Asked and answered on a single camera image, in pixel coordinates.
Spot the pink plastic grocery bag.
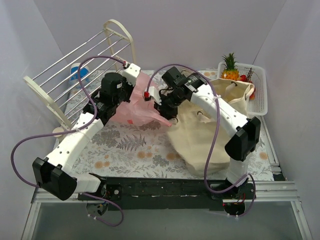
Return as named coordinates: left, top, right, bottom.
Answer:
left=110, top=72, right=172, bottom=127

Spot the beige canvas tote bag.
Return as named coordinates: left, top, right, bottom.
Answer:
left=166, top=78, right=255, bottom=177

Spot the toy pineapple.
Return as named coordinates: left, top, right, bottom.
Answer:
left=221, top=52, right=239, bottom=81

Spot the cream metal shoe rack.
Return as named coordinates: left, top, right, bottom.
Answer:
left=23, top=19, right=137, bottom=130

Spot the red toy fruit with stem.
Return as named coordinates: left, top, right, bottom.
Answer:
left=236, top=68, right=256, bottom=101

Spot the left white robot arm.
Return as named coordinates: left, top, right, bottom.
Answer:
left=32, top=69, right=140, bottom=201

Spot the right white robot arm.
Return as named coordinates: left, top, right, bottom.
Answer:
left=143, top=63, right=261, bottom=199

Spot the steel tray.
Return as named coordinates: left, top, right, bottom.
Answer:
left=180, top=69, right=199, bottom=77

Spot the blue white container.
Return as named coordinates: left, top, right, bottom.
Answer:
left=68, top=62, right=90, bottom=94

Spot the floral table mat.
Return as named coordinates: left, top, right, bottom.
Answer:
left=70, top=120, right=228, bottom=180

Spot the grey soap dispenser bottle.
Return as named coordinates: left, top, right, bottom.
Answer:
left=52, top=127, right=65, bottom=138

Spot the white plastic basket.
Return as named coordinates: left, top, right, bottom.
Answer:
left=216, top=61, right=268, bottom=117

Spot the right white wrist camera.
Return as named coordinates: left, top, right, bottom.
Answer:
left=143, top=86, right=161, bottom=104

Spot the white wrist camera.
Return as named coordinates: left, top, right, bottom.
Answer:
left=143, top=86, right=161, bottom=104
left=122, top=62, right=141, bottom=86

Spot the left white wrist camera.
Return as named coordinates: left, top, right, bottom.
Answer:
left=122, top=62, right=141, bottom=86

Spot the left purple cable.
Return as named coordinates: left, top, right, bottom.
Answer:
left=10, top=55, right=128, bottom=227

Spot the purple cable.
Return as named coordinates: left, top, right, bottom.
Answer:
left=144, top=63, right=257, bottom=217
left=10, top=55, right=128, bottom=227

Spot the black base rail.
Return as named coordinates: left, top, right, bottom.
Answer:
left=77, top=177, right=254, bottom=211

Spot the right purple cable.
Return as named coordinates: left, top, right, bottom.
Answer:
left=144, top=63, right=257, bottom=217

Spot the aluminium frame rail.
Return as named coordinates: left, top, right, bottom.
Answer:
left=255, top=181, right=300, bottom=202

